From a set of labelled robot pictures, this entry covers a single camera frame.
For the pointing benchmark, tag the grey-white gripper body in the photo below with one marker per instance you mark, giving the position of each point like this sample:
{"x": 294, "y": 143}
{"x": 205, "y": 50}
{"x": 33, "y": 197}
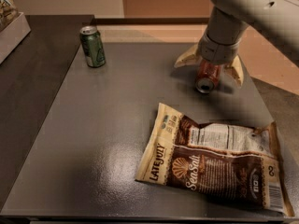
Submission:
{"x": 217, "y": 52}

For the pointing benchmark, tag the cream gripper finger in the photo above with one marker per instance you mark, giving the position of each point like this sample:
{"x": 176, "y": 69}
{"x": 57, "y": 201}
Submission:
{"x": 189, "y": 57}
{"x": 235, "y": 71}

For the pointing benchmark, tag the red coke can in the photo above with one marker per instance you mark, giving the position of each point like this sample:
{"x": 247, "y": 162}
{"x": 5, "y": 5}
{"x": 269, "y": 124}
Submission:
{"x": 208, "y": 77}

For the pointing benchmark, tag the grey-white robot arm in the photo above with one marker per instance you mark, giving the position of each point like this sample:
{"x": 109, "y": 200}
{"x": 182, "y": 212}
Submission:
{"x": 276, "y": 20}

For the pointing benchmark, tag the green soda can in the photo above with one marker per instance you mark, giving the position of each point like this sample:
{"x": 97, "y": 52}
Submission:
{"x": 92, "y": 46}

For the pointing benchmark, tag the brown Late July chip bag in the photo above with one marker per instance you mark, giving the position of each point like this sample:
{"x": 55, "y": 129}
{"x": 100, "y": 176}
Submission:
{"x": 232, "y": 162}

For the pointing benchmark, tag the dark side counter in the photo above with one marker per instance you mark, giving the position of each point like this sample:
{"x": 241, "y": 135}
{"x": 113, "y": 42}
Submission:
{"x": 30, "y": 78}

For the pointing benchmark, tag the white box at left edge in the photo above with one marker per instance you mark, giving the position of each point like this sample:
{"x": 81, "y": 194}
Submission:
{"x": 14, "y": 27}

